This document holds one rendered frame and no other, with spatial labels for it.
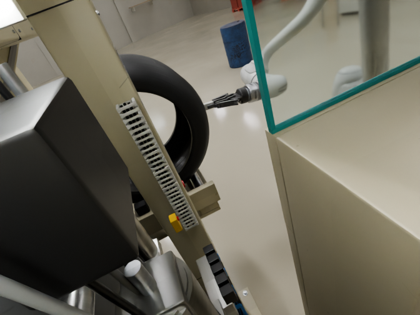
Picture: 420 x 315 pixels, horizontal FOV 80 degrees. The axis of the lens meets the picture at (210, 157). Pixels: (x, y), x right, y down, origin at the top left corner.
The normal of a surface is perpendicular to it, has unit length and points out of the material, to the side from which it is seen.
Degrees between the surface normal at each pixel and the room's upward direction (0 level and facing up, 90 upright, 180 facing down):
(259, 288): 0
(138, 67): 48
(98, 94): 90
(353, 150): 0
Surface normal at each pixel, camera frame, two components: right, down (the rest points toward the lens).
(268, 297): -0.30, -0.78
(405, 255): -0.89, 0.44
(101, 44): 0.33, 0.46
